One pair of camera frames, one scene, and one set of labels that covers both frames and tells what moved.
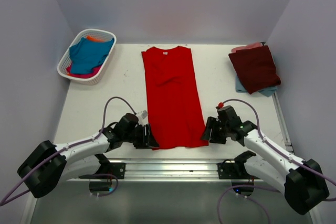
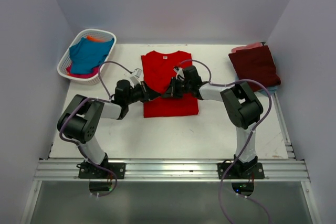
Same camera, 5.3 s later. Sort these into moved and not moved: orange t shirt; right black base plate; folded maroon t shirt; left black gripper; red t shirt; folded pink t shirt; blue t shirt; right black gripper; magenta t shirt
Moved: left black gripper; right black gripper; red t shirt
Not moved: blue t shirt; folded maroon t shirt; magenta t shirt; folded pink t shirt; orange t shirt; right black base plate
